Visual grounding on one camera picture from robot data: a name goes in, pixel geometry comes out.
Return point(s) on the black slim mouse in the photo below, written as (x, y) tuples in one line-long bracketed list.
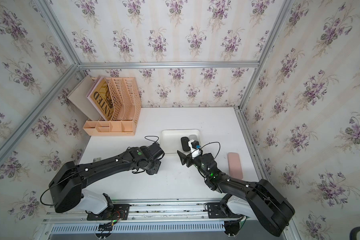
[(185, 144)]

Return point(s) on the yellow cover book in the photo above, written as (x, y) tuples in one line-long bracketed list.
[(100, 96)]

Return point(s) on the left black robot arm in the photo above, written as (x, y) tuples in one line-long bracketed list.
[(68, 187)]

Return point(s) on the aluminium frame rail front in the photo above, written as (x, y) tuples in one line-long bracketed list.
[(182, 210)]

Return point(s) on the beige flat board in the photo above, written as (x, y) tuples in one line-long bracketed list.
[(78, 98)]

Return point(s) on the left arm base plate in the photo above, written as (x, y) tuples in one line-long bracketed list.
[(116, 212)]

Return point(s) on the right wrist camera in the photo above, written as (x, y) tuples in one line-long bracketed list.
[(195, 148)]

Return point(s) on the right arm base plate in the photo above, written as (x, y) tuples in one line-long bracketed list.
[(220, 211)]

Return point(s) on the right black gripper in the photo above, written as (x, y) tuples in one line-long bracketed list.
[(183, 159)]

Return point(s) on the white plastic storage box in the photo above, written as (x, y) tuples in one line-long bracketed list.
[(170, 140)]

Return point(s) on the pink rectangular case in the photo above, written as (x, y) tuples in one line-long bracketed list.
[(235, 167)]

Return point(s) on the silver slim mouse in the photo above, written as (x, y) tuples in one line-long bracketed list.
[(193, 137)]

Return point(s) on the peach desk file organizer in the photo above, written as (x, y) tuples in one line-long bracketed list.
[(127, 107)]

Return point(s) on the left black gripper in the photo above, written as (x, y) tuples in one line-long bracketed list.
[(155, 171)]

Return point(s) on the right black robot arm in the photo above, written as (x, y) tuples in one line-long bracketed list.
[(270, 207)]

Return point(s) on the small silver green object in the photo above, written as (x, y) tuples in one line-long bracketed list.
[(97, 160)]

